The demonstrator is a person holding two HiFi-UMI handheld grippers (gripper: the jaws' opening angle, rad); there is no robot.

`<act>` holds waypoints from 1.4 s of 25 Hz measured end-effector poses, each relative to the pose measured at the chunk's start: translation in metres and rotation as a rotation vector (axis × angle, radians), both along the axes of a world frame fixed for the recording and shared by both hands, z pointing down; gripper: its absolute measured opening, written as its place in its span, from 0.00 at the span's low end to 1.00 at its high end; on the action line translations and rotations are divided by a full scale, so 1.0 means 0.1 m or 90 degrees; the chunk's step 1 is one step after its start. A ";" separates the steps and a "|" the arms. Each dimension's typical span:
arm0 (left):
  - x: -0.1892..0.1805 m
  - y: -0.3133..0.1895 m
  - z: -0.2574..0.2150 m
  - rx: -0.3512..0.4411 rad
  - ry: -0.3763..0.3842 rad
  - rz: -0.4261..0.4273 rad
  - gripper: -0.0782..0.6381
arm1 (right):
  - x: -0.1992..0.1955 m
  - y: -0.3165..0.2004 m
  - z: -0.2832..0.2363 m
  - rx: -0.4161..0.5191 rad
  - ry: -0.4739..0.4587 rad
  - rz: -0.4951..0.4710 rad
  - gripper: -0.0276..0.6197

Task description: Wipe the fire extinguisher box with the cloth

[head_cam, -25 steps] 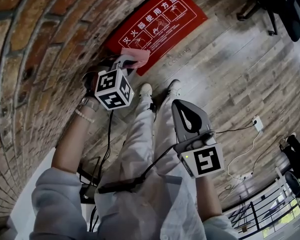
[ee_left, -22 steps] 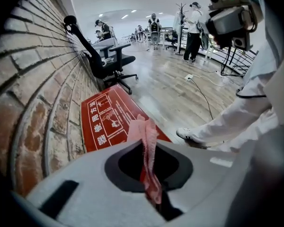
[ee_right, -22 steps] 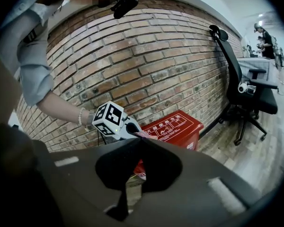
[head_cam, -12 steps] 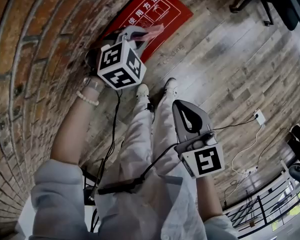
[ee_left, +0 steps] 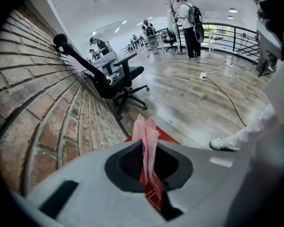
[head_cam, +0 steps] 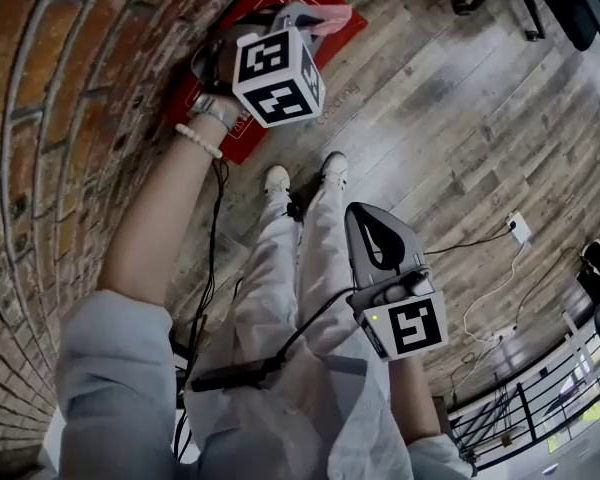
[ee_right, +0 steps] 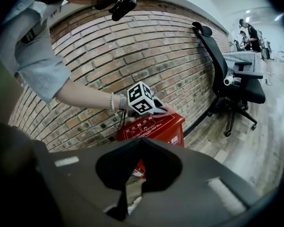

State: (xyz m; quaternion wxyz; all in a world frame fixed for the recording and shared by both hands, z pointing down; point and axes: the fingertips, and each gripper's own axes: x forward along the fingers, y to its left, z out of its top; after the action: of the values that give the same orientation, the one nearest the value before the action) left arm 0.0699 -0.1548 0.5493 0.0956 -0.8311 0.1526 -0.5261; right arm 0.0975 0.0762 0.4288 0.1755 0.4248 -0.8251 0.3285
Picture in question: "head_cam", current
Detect white power strip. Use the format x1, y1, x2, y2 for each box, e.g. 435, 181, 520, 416
507, 211, 532, 243

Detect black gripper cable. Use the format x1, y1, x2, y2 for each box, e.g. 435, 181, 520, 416
274, 287, 356, 369
172, 157, 231, 464

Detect black floor cable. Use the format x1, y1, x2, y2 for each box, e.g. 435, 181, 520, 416
514, 247, 581, 329
424, 227, 514, 257

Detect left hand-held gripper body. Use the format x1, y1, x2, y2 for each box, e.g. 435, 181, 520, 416
219, 6, 328, 130

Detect white bead bracelet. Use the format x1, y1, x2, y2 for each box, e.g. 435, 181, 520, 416
174, 122, 225, 160

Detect black battery pack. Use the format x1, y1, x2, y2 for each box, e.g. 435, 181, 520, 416
191, 358, 286, 393

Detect person's left white shoe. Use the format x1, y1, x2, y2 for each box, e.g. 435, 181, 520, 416
264, 164, 292, 199

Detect person's white shoe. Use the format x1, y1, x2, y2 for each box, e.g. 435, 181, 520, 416
321, 151, 350, 187
264, 164, 292, 199

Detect red fire extinguisher box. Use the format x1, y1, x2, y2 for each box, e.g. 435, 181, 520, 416
162, 0, 370, 167

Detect person's right white shoe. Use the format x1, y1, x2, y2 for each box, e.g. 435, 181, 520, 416
321, 151, 350, 187

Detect black office chair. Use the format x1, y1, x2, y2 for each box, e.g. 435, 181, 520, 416
452, 0, 600, 52

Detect person's left hand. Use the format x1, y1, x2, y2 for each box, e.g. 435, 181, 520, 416
192, 34, 239, 97

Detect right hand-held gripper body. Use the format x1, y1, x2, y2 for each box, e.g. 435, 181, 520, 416
347, 266, 450, 364

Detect person in white shirt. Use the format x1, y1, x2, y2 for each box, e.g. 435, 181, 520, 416
54, 287, 476, 480

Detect grey wrist strap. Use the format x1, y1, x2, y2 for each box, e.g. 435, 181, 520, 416
187, 92, 239, 132

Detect person's right forearm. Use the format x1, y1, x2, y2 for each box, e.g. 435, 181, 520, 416
387, 355, 441, 442

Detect white floor cable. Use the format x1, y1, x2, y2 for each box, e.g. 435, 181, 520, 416
462, 240, 526, 349

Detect person's white trousers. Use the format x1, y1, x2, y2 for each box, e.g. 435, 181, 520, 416
229, 177, 356, 369

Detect pink cloth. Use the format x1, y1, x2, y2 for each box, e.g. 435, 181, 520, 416
309, 3, 352, 39

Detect person's left forearm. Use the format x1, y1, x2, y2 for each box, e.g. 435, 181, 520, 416
97, 112, 231, 314

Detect black metal railing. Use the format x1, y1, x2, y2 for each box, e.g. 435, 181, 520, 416
444, 312, 600, 469

